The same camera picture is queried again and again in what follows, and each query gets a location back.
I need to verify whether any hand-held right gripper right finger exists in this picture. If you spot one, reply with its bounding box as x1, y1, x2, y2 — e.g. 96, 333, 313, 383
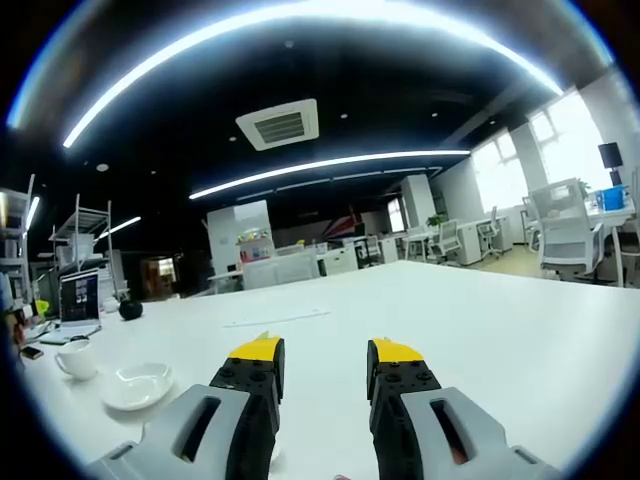
366, 336, 564, 480

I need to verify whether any blue container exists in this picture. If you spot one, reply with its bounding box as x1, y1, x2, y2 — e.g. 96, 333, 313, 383
597, 185, 628, 213

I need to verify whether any white coffee tray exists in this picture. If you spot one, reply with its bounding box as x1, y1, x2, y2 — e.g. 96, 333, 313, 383
99, 361, 175, 412

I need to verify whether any white mesh office chair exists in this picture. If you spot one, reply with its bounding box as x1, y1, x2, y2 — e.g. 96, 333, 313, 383
528, 177, 606, 282
435, 219, 463, 264

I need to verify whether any open laptop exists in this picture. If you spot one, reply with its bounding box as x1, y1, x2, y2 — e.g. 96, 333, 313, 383
38, 267, 103, 346

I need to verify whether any white partition board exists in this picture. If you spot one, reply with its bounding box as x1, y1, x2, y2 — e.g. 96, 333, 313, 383
206, 199, 275, 277

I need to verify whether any clear plastic ruler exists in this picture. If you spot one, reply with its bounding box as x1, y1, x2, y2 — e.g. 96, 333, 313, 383
222, 307, 332, 330

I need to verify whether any ceiling air conditioner vent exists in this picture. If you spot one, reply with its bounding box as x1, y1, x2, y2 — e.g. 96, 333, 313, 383
234, 97, 320, 152

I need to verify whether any short ceiling light strip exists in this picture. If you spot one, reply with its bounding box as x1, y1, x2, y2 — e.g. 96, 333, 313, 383
187, 148, 472, 201

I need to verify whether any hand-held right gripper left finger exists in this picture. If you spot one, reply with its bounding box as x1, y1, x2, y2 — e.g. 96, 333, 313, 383
85, 333, 287, 480

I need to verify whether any long ceiling light strip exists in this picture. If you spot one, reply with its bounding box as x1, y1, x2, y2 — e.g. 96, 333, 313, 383
62, 2, 565, 150

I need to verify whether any black round speaker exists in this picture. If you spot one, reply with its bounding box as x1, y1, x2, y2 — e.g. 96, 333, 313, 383
118, 298, 145, 321

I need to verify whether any metal shelf rack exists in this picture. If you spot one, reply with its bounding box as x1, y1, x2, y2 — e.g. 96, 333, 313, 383
48, 193, 121, 301

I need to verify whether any black monitor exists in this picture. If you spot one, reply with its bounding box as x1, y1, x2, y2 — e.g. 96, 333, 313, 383
597, 141, 623, 169

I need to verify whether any white tabletop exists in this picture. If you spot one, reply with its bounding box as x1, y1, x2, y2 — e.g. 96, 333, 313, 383
14, 258, 640, 480

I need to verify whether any white coffee cup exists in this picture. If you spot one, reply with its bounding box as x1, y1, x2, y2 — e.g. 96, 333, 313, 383
53, 339, 99, 382

